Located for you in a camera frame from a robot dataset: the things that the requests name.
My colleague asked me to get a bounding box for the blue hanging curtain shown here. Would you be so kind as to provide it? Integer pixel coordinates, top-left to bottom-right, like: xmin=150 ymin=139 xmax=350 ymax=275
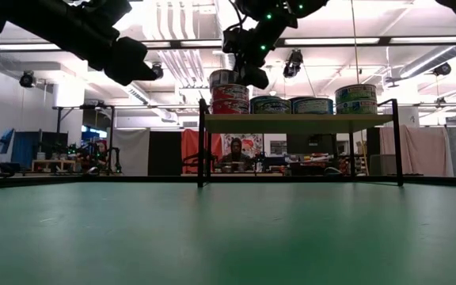
xmin=13 ymin=131 xmax=41 ymax=168

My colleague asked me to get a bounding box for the person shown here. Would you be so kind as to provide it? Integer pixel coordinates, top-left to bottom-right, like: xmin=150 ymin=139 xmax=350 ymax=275
xmin=95 ymin=139 xmax=109 ymax=162
xmin=220 ymin=137 xmax=253 ymax=173

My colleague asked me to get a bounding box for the green table mat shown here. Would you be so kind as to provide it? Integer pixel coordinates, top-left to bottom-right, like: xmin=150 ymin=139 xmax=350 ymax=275
xmin=0 ymin=180 xmax=456 ymax=285

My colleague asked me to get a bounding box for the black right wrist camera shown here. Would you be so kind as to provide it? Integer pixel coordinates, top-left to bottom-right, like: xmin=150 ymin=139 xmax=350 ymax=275
xmin=222 ymin=28 xmax=249 ymax=55

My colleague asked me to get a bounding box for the wooden shelf with black legs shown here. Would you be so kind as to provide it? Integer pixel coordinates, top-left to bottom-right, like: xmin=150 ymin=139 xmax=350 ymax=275
xmin=197 ymin=97 xmax=404 ymax=188

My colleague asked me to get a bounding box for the wooden crate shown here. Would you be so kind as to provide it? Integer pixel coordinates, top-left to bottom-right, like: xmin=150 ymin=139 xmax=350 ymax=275
xmin=31 ymin=158 xmax=78 ymax=173

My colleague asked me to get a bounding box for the black background rig frame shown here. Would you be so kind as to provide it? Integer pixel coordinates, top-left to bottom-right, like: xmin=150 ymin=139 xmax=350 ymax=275
xmin=53 ymin=104 xmax=116 ymax=175

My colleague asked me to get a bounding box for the white and red poster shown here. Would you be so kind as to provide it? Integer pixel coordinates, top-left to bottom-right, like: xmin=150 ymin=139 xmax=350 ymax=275
xmin=222 ymin=133 xmax=264 ymax=158

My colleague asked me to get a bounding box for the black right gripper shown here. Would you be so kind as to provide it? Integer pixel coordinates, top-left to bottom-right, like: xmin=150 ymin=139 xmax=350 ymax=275
xmin=242 ymin=10 xmax=299 ymax=91

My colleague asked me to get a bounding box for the grey background box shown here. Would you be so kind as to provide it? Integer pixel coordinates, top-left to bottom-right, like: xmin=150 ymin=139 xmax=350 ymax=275
xmin=369 ymin=154 xmax=396 ymax=175

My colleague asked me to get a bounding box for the large red albacore can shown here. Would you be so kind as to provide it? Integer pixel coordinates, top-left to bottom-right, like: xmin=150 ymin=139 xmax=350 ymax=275
xmin=211 ymin=99 xmax=252 ymax=116

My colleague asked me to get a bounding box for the black wall panel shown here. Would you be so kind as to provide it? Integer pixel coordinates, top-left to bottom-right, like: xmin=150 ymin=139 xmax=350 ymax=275
xmin=148 ymin=130 xmax=181 ymax=176

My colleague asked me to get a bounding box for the red hanging banner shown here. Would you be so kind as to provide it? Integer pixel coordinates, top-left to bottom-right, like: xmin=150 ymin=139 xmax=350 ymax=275
xmin=180 ymin=128 xmax=225 ymax=174

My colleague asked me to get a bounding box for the beige hanging cloth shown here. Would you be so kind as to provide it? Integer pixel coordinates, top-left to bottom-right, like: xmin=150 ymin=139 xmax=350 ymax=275
xmin=378 ymin=125 xmax=453 ymax=178

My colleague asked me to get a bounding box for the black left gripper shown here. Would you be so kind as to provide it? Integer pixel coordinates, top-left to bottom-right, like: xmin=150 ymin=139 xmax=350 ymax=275
xmin=64 ymin=0 xmax=159 ymax=87

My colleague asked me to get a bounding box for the small teal can gold lid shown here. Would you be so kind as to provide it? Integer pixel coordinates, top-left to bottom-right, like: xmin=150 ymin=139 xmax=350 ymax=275
xmin=208 ymin=69 xmax=245 ymax=90

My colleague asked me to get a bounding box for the blue tilted screen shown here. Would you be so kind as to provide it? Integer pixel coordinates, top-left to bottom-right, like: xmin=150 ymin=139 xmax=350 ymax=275
xmin=0 ymin=128 xmax=16 ymax=155

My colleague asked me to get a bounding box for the black background monitor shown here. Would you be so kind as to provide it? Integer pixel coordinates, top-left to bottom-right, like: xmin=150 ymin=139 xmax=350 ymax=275
xmin=286 ymin=133 xmax=336 ymax=157

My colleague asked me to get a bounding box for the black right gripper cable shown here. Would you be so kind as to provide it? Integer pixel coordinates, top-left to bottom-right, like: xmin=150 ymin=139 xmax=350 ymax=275
xmin=227 ymin=0 xmax=247 ymax=32

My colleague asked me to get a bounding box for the green label tuna can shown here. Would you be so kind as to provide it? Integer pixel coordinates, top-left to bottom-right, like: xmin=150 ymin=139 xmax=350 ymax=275
xmin=250 ymin=98 xmax=293 ymax=116
xmin=335 ymin=100 xmax=378 ymax=116
xmin=334 ymin=83 xmax=378 ymax=104

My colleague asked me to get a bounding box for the red label silver-lid can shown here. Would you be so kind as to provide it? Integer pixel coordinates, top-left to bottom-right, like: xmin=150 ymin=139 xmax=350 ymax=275
xmin=211 ymin=83 xmax=251 ymax=103

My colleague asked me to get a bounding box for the white hanging curtain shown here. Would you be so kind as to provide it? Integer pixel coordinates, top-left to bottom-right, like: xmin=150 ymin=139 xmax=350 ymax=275
xmin=111 ymin=127 xmax=150 ymax=176

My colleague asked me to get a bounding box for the cluttered background workbench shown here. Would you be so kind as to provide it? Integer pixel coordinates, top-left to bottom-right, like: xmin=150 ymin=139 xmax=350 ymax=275
xmin=269 ymin=152 xmax=370 ymax=177

